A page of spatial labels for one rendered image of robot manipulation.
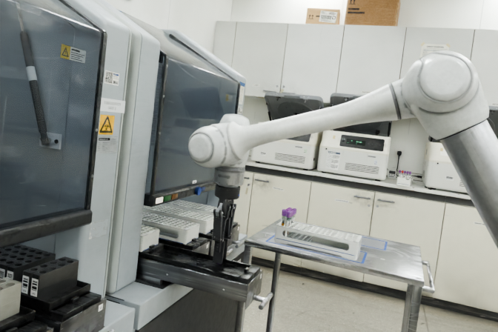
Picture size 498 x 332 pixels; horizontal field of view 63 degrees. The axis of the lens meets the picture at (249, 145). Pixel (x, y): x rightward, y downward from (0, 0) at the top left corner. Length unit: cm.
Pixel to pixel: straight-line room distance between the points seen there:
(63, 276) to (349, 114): 79
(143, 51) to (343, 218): 261
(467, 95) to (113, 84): 78
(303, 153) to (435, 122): 257
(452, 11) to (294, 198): 217
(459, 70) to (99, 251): 91
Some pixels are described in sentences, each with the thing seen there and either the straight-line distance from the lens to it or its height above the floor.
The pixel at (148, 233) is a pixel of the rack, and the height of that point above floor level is 86.
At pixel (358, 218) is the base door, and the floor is 58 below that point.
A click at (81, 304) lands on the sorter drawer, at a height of 82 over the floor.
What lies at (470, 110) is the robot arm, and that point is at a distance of 94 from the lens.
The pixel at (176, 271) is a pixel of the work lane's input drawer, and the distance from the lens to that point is 123.
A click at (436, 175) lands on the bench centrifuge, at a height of 101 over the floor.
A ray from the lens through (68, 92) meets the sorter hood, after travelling 92.
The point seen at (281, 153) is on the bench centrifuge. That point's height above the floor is 102.
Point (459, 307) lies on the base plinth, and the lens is 369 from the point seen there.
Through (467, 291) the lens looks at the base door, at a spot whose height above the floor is 19.
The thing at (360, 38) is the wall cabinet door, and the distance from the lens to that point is 379.
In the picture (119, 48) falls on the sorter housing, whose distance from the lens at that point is 106.
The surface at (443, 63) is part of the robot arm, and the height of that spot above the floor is 140.
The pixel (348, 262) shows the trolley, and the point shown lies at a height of 82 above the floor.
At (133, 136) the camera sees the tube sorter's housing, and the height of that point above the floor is 116.
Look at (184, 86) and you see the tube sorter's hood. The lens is 131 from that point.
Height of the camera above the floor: 124
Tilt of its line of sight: 3 degrees down
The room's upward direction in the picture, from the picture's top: 7 degrees clockwise
